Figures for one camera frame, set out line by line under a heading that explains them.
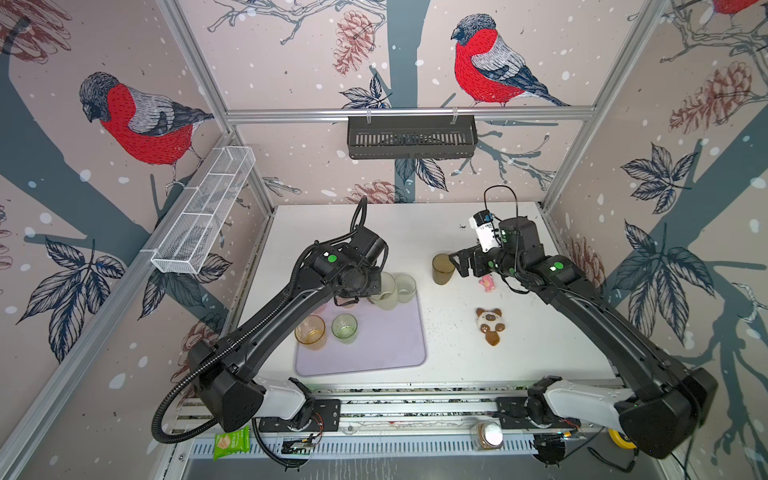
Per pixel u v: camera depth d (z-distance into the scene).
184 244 0.71
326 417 0.73
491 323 0.86
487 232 0.65
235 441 0.70
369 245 0.56
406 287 0.96
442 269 0.91
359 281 0.58
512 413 0.73
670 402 0.37
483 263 0.66
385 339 0.87
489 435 0.62
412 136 1.04
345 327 0.88
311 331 0.87
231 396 0.38
